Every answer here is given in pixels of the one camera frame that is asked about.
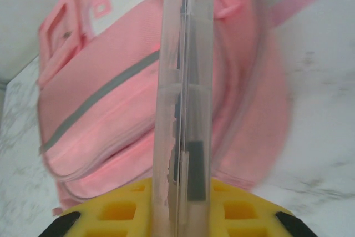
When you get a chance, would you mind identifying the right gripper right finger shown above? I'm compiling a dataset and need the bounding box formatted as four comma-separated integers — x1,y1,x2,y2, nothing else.
206,178,317,237

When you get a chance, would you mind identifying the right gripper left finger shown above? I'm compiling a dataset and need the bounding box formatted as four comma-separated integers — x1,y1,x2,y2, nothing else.
38,178,155,237

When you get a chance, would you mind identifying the pink school backpack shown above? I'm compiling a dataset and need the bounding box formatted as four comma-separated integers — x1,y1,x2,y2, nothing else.
35,0,355,218

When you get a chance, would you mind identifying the clear plastic geometry case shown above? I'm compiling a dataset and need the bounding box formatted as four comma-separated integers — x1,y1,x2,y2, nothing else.
153,0,214,237

